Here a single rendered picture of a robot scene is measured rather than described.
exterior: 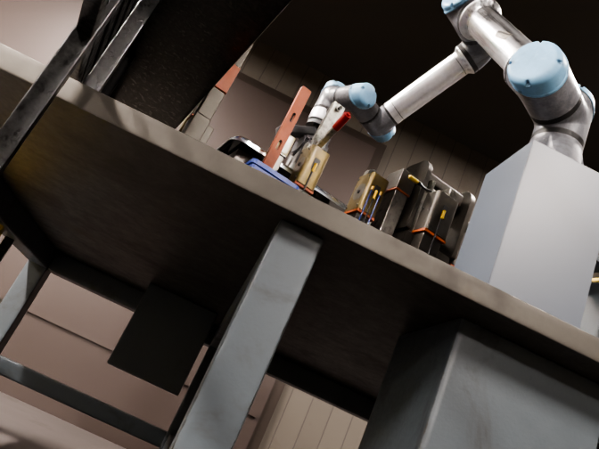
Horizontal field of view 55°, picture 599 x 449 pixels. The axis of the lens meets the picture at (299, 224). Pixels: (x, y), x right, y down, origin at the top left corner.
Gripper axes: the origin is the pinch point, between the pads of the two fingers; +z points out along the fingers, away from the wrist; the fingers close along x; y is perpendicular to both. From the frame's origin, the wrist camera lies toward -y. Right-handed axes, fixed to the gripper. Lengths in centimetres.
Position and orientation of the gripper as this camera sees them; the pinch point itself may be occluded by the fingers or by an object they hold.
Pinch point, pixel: (285, 175)
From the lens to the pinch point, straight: 167.4
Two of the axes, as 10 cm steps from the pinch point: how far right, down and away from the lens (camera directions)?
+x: -4.6, 1.5, 8.8
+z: -4.0, 8.5, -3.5
